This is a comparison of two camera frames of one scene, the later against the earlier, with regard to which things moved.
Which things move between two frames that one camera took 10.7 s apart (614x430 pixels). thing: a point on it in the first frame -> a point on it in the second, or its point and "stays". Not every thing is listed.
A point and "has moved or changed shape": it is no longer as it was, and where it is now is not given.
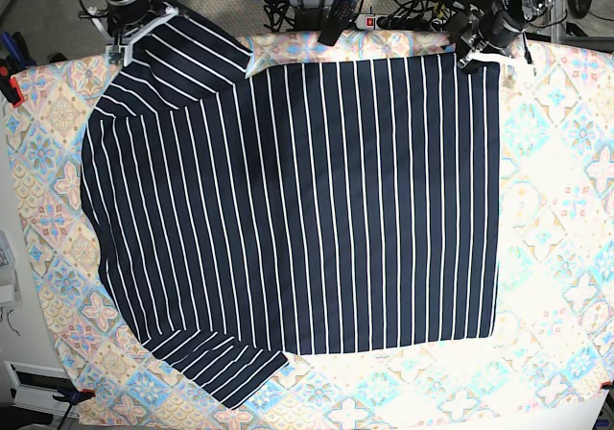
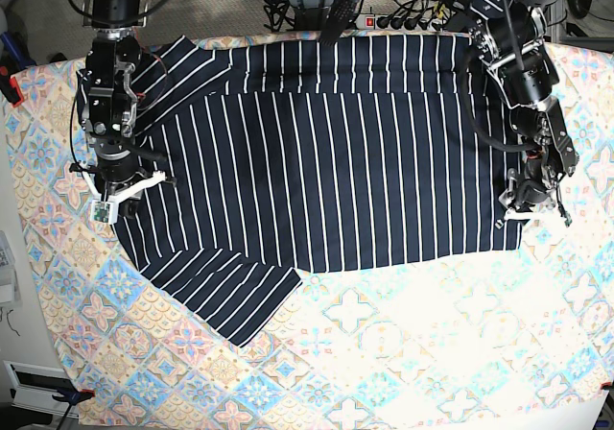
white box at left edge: x=10 y=290 stays
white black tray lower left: x=34 y=388 stays
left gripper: x=129 y=5 -> x=116 y=173
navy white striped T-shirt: x=244 y=214 has moved or changed shape
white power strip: x=377 y=22 stays
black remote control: x=340 y=15 stays
